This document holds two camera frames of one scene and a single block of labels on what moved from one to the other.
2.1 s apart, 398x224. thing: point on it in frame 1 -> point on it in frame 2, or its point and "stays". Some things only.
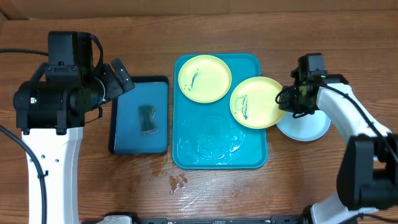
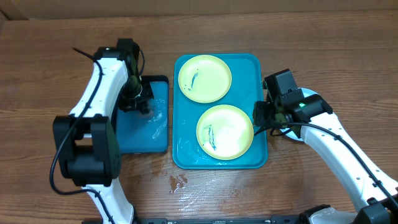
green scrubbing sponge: [147, 122] -> [143, 106]
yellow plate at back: [204, 78] stays
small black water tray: [139, 117] stays
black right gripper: [286, 99] -> [261, 115]
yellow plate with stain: [252, 102] -> [224, 132]
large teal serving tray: [208, 135] stays
